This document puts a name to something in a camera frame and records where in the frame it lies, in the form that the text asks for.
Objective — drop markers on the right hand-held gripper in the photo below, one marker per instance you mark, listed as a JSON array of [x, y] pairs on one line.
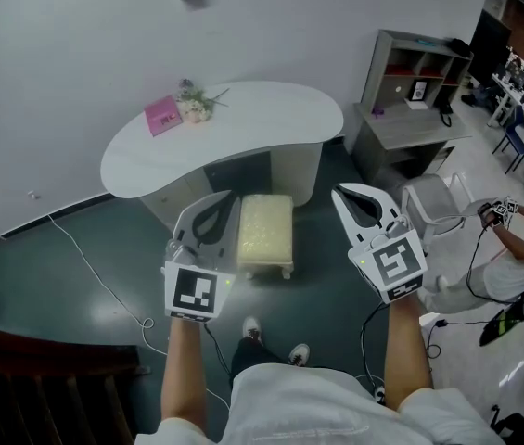
[[393, 267]]

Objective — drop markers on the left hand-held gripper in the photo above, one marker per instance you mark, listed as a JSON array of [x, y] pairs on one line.
[[192, 290]]

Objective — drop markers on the cream upholstered stool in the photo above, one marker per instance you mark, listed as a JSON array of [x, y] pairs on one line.
[[264, 225]]

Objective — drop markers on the white curved desk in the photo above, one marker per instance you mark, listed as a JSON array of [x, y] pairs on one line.
[[243, 123]]

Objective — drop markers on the person's right forearm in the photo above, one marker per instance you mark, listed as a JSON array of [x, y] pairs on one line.
[[407, 355]]

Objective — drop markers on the person's left forearm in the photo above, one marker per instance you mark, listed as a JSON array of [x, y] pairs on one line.
[[182, 373]]

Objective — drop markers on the white office chair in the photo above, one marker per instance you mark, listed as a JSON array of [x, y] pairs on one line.
[[428, 197]]

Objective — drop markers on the grey shelf desk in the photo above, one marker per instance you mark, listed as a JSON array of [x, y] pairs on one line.
[[396, 132]]

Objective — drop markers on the small purple object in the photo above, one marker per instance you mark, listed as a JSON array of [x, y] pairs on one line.
[[378, 111]]

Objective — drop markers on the person's left shoe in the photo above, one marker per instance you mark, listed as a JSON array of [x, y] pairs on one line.
[[251, 327]]

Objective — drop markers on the person's shoe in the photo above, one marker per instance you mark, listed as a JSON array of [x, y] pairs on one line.
[[298, 354], [251, 327]]

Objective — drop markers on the black telephone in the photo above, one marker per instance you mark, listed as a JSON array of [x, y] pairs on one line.
[[446, 118]]

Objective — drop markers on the pink box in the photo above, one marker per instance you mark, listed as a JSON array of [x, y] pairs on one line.
[[162, 114]]

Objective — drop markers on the artificial flower bouquet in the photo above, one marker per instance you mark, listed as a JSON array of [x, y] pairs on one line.
[[194, 105]]

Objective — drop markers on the person's black trousers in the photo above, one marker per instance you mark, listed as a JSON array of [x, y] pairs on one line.
[[252, 357]]

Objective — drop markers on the person's right shoe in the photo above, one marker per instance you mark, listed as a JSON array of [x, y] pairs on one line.
[[298, 354]]

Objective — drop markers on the blue chair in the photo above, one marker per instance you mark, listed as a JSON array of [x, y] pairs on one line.
[[519, 132]]

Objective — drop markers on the black green gear pack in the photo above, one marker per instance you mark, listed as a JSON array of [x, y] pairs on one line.
[[502, 325]]

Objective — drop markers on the white work desk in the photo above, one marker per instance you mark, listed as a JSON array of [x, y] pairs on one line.
[[505, 102]]

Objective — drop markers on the person in white shirt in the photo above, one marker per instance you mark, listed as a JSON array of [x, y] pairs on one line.
[[312, 410]]

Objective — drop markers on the brown wooden furniture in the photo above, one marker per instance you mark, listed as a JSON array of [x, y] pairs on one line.
[[34, 378]]

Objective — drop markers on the small picture frame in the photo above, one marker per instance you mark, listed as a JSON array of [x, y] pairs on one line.
[[418, 92]]

